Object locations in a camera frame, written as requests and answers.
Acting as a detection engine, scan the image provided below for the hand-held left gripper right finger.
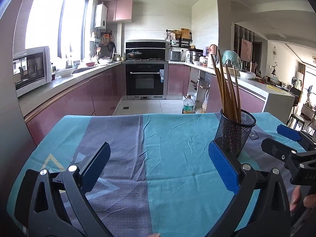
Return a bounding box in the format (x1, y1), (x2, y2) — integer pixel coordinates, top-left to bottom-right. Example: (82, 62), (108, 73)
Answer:
(208, 141), (300, 237)

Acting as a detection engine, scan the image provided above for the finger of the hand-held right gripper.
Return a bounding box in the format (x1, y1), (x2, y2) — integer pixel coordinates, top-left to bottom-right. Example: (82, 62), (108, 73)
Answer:
(261, 138), (316, 170)
(276, 124), (316, 146)

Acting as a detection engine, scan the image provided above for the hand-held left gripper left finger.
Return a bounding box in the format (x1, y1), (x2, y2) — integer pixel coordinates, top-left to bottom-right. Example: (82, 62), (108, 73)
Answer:
(14, 142), (114, 237)

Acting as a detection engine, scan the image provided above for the black mesh utensil holder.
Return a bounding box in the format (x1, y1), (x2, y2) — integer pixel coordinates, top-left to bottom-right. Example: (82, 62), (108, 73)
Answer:
(213, 109), (257, 157)

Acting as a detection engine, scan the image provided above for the bunch of bamboo chopsticks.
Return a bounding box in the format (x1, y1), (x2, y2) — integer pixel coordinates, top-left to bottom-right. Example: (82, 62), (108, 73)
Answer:
(210, 49), (242, 151)

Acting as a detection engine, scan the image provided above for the person's right hand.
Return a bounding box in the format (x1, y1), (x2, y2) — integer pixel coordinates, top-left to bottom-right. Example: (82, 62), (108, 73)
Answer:
(290, 186), (316, 213)

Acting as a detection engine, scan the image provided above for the dark dining chair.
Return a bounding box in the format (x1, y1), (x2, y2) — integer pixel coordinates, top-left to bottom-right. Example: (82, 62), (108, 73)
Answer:
(286, 86), (307, 131)

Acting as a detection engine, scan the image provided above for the teal and grey tablecloth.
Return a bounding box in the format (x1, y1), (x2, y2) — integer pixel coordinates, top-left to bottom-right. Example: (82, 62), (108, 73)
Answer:
(6, 112), (316, 237)

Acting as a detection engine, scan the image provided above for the pink base cabinet run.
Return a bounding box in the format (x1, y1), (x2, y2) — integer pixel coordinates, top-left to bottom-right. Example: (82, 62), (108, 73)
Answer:
(25, 63), (126, 146)
(168, 64), (266, 114)

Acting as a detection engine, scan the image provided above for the cooking oil bottle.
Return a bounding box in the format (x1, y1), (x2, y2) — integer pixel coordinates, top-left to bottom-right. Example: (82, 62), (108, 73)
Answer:
(182, 94), (195, 114)

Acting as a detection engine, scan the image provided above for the plastic-wrapped bowl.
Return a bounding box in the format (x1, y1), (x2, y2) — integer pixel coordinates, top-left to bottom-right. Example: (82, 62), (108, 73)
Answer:
(239, 71), (256, 80)

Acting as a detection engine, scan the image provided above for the round wooden tray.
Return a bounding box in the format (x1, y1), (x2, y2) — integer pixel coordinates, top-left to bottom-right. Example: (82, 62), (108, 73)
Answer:
(222, 68), (242, 76)

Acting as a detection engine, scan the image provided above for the teal food cover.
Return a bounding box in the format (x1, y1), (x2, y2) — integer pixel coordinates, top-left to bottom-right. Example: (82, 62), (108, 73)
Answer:
(222, 50), (242, 70)

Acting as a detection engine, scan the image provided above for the built-in black oven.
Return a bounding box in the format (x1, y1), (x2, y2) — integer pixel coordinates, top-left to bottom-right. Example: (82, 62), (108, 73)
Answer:
(125, 63), (169, 97)

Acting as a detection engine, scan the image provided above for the white bowl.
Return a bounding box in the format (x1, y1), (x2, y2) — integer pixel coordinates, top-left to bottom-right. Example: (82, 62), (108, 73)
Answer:
(56, 68), (74, 78)

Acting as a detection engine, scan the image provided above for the stainless steel pot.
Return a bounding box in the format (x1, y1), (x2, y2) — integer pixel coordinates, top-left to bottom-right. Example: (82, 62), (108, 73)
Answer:
(186, 51), (203, 63)

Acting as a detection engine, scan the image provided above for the white microwave oven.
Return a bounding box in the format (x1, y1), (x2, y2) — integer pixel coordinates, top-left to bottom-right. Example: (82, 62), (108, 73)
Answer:
(13, 46), (52, 97)

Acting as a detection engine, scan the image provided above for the pot with glass lid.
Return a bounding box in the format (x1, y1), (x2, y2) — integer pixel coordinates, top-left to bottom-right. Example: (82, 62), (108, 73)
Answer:
(126, 49), (143, 60)

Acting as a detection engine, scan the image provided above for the black range hood panel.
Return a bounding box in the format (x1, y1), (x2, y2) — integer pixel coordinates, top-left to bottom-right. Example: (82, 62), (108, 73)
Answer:
(125, 40), (169, 62)

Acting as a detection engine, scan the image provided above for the white water heater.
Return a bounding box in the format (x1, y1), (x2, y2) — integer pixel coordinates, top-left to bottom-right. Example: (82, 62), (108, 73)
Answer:
(94, 4), (108, 28)

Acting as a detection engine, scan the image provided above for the kitchen window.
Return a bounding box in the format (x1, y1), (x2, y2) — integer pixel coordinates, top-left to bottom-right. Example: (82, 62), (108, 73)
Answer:
(25, 0), (94, 61)

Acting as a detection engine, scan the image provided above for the framed wall picture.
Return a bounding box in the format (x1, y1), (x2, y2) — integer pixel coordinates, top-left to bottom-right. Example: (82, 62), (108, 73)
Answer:
(241, 38), (253, 62)

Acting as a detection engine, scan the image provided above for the black wall rack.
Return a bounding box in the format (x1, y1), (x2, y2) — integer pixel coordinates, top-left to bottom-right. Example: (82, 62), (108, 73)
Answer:
(166, 29), (193, 48)

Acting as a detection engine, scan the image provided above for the pink wall cabinet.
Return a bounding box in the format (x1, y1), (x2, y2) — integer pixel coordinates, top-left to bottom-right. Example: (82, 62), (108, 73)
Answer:
(104, 0), (134, 23)

